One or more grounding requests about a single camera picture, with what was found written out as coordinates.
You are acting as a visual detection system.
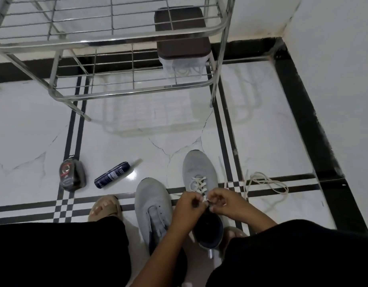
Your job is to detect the person's left hand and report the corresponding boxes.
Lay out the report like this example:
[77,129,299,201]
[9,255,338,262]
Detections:
[171,191,208,235]

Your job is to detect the person's right hand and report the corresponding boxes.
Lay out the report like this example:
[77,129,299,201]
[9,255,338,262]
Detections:
[206,188,259,228]

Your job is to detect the white shoelace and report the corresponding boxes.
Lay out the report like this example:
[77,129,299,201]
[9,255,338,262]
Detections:
[218,157,289,202]
[188,176,210,204]

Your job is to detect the person's left forearm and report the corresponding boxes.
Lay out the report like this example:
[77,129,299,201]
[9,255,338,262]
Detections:
[131,225,199,287]

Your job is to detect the person's right forearm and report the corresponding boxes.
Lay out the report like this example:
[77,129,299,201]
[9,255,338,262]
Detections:
[245,207,278,234]

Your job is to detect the grey sneaker with laces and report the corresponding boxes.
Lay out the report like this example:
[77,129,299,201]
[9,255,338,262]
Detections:
[182,150,225,252]

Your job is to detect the beige right sandal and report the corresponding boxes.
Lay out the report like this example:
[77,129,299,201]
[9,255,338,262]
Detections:
[219,226,248,257]

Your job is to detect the beige sandal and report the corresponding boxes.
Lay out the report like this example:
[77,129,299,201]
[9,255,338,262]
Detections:
[87,194,123,222]
[219,226,248,257]

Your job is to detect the grey sneaker without laces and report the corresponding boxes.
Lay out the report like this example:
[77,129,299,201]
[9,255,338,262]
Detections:
[134,177,174,256]

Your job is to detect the loose white shoelace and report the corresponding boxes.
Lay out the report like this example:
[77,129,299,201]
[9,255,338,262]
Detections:
[218,157,289,202]

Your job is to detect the blue spray can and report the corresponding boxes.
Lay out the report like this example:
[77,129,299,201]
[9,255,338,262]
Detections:
[94,159,142,189]

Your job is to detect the beige left sandal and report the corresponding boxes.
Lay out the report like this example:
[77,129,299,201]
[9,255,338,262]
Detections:
[87,194,123,222]

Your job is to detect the black shoe polish sponge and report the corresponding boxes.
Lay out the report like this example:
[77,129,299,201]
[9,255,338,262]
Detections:
[59,155,87,192]

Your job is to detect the brown-lidded clear plastic container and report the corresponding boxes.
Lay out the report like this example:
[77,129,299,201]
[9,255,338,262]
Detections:
[154,6,212,85]

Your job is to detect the person's black trousers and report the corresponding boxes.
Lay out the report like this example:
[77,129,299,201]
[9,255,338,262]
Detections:
[0,216,368,287]

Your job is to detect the stainless steel wire rack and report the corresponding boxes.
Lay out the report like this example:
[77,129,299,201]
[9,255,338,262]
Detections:
[0,0,237,122]

